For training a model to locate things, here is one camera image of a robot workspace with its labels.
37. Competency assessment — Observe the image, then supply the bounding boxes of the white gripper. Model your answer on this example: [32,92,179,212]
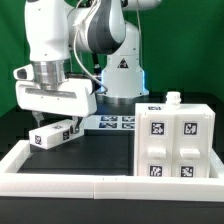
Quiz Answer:
[13,64,97,134]

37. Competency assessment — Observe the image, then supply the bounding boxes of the white box with tags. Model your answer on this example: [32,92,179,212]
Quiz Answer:
[29,119,84,150]

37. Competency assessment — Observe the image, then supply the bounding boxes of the white U-shaped frame fence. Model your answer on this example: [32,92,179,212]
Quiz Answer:
[0,140,224,202]

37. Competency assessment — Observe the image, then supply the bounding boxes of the white flat panel four tags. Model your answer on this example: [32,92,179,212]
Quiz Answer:
[84,115,135,130]

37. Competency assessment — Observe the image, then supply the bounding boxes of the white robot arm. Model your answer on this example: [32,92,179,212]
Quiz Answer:
[14,0,162,132]

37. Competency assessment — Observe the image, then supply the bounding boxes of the black articulated camera mount arm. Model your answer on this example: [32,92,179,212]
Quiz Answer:
[92,53,102,75]

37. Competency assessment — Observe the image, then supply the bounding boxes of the white small door panel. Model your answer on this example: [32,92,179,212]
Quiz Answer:
[134,104,174,177]

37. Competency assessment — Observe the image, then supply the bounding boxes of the white cabinet body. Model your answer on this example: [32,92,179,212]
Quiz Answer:
[135,92,215,177]

